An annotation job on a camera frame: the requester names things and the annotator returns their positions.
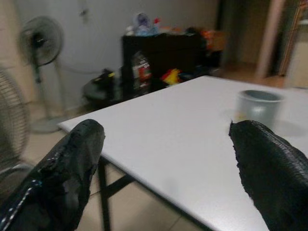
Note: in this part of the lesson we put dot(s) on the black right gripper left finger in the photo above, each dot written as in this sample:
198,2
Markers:
60,173

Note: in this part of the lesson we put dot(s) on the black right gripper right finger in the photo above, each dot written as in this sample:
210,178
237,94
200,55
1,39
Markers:
272,173

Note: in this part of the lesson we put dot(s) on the black table leg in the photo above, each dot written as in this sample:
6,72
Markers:
104,192

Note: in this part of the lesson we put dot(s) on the grey ceramic mug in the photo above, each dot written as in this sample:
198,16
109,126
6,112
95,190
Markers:
260,108

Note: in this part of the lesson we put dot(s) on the light grey mesh fan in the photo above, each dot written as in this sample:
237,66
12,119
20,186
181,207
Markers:
12,120

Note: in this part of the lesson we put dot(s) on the black bag with yellow trim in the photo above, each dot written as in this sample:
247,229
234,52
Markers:
103,83

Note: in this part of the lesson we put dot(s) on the clear bottle with red label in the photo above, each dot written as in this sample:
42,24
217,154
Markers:
142,69

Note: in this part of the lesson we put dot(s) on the dark grey standing fan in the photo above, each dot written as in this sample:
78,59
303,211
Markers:
39,41

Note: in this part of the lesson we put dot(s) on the red yellow plush toy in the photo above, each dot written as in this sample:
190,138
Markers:
172,75

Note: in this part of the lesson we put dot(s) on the orange cardboard box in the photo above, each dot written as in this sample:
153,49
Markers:
214,39

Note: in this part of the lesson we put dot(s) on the black storage cabinet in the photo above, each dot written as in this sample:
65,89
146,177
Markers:
173,53

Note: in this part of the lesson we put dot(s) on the blue white plastic bag pile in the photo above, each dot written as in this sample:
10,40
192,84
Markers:
144,25

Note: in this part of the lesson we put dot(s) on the beige door frame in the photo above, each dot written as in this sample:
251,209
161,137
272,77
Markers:
267,36

